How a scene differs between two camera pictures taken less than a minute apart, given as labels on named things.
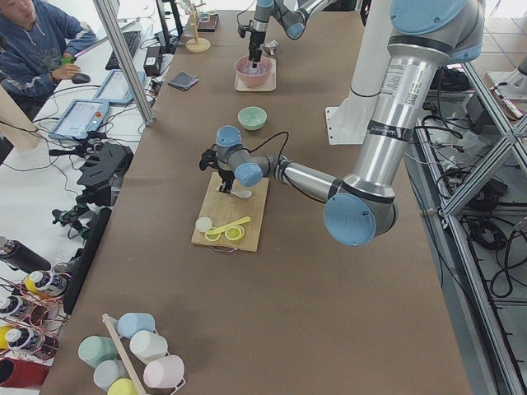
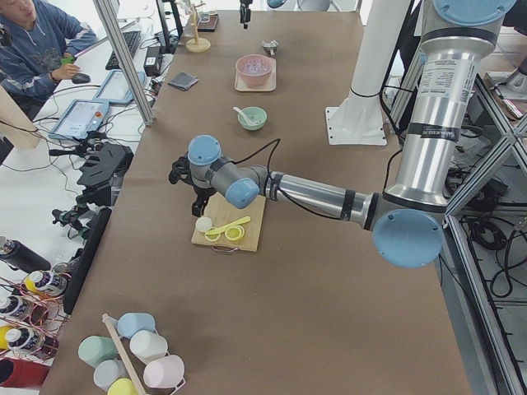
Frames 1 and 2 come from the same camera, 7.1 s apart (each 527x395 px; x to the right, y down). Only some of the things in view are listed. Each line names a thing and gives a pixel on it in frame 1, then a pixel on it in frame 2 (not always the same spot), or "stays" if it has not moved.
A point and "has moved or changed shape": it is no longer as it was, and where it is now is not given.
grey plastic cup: x=108 y=371 stays
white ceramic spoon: x=241 y=193 has moved or changed shape
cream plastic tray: x=269 y=85 stays
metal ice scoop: x=270 y=48 stays
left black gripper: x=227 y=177 -> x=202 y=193
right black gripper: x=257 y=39 -> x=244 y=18
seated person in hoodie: x=34 y=49 stays
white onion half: x=203 y=224 stays
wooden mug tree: x=198 y=44 stays
